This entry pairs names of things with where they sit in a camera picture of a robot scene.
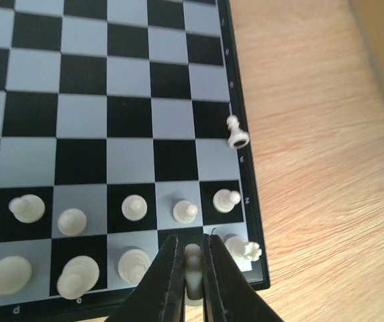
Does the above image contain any white chess queen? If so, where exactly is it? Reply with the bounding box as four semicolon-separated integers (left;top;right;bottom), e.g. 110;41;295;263
0;256;32;295

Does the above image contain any black and grey chessboard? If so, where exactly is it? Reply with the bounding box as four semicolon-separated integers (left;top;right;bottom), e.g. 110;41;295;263
0;1;264;321

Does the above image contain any white chess pawn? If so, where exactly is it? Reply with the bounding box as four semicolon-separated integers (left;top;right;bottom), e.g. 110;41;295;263
213;189;241;213

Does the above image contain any white chess piece rook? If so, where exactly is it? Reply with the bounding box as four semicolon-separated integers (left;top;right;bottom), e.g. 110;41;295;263
224;235;262;262

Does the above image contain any white chess piece edge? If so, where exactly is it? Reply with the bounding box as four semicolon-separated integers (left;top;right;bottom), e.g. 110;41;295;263
226;115;250;149

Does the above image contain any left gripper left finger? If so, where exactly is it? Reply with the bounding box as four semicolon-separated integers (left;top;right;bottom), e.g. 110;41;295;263
106;235;183;321

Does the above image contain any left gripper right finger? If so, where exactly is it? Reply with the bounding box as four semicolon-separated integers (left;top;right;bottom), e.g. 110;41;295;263
202;233;281;321

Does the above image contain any white chess piece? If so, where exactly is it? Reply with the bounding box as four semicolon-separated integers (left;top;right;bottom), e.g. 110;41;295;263
121;195;148;221
58;209;87;236
173;200;198;224

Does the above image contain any white chess bishop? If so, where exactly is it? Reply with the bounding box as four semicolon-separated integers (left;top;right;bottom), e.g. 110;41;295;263
117;248;151;285

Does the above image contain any white chess king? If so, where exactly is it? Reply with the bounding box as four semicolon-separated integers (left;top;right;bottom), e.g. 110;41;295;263
56;256;99;300

